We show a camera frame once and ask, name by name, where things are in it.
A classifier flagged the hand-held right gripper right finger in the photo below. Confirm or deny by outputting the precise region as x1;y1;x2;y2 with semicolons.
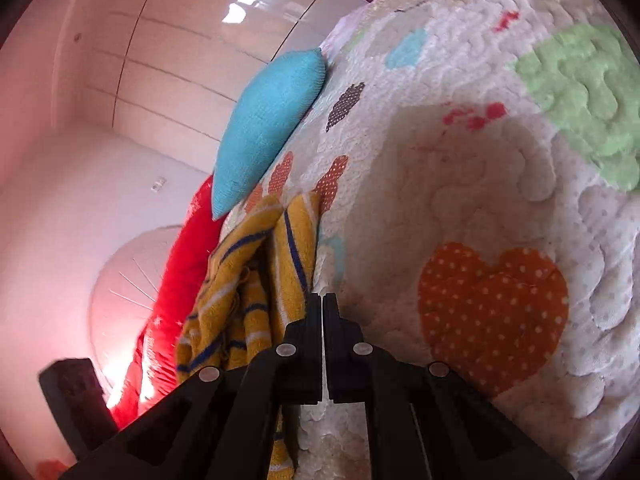
323;293;576;480

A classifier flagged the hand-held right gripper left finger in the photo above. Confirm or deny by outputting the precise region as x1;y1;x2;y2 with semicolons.
60;293;322;480

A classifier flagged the red patterned blanket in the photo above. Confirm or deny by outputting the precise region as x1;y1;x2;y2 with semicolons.
110;175;227;431

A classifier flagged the quilted patchwork bedspread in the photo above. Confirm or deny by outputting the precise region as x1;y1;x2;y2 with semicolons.
220;0;640;480

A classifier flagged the blue knit pillow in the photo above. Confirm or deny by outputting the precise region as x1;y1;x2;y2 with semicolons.
211;47;329;222

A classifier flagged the dark blurred object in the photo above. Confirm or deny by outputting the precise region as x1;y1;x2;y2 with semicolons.
39;357;122;461

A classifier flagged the glossy white wardrobe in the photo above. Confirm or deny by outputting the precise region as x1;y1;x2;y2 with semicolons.
50;0;372;147

